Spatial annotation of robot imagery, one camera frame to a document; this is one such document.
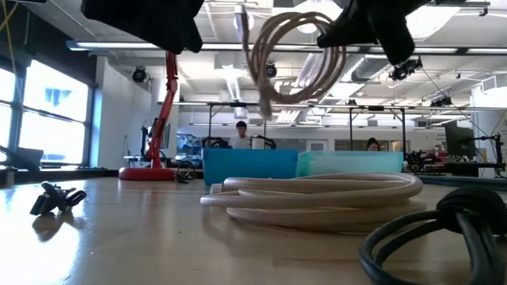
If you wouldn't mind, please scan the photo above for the long overhead light bar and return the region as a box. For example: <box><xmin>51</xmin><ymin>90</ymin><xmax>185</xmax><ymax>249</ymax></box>
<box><xmin>66</xmin><ymin>38</ymin><xmax>507</xmax><ymax>55</ymax></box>

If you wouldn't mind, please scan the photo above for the teal translucent plastic bin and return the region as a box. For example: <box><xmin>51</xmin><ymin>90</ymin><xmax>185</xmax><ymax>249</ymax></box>
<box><xmin>295</xmin><ymin>150</ymin><xmax>405</xmax><ymax>178</ymax></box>

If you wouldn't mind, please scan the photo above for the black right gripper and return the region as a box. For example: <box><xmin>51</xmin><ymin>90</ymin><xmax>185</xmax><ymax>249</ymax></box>
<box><xmin>316</xmin><ymin>0</ymin><xmax>433</xmax><ymax>67</ymax></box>

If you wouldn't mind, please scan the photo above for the red desk lamp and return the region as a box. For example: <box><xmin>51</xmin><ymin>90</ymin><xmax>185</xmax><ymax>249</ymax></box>
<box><xmin>118</xmin><ymin>50</ymin><xmax>180</xmax><ymax>182</ymax></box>

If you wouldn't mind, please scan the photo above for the large window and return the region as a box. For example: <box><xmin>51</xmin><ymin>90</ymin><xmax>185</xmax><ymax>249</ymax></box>
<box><xmin>0</xmin><ymin>59</ymin><xmax>96</xmax><ymax>169</ymax></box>

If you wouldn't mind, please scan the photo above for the black tubular workstation frame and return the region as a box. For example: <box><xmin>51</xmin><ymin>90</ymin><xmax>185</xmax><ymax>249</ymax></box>
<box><xmin>208</xmin><ymin>101</ymin><xmax>408</xmax><ymax>151</ymax></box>

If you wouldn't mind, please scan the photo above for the blue plastic bin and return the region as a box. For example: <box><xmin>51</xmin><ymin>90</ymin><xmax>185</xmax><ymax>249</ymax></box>
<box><xmin>201</xmin><ymin>148</ymin><xmax>300</xmax><ymax>186</ymax></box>

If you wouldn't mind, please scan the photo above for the black computer monitor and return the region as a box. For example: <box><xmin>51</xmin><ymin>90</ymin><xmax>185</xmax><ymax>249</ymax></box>
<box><xmin>444</xmin><ymin>124</ymin><xmax>477</xmax><ymax>158</ymax></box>

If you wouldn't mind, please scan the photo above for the black equipment stand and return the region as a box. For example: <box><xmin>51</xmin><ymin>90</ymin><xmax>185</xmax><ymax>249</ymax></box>
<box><xmin>471</xmin><ymin>132</ymin><xmax>507</xmax><ymax>179</ymax></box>

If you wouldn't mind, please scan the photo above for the white USB cable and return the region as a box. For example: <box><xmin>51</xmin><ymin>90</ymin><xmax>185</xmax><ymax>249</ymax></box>
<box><xmin>240</xmin><ymin>10</ymin><xmax>349</xmax><ymax>121</ymax></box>
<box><xmin>200</xmin><ymin>172</ymin><xmax>428</xmax><ymax>234</ymax></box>

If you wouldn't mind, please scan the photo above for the small black monitor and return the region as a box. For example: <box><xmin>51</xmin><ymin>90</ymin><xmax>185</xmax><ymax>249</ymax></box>
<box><xmin>0</xmin><ymin>145</ymin><xmax>45</xmax><ymax>173</ymax></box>

